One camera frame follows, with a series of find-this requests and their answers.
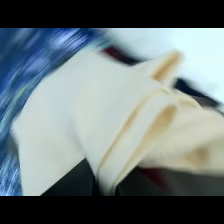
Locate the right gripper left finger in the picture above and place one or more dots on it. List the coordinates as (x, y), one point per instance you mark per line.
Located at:
(78, 181)

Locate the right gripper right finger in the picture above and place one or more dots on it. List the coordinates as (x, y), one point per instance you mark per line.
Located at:
(140, 186)

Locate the cream garment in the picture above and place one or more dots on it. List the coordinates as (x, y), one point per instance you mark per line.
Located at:
(83, 110)

